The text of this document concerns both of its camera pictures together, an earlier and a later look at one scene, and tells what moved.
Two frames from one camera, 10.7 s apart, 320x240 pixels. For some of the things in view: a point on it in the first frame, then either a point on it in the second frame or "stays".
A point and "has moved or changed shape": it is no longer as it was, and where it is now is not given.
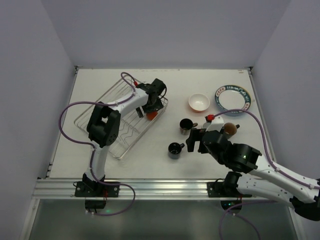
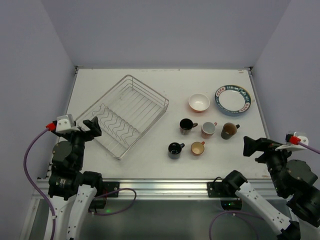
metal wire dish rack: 132,126 stays
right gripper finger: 190,142 -> 251,145
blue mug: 174,150 stays
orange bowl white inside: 198,102 stays
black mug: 230,129 stays
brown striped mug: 185,126 stays
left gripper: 149,108 -> 81,132
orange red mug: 151,115 has moved or changed shape
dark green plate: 232,97 stays
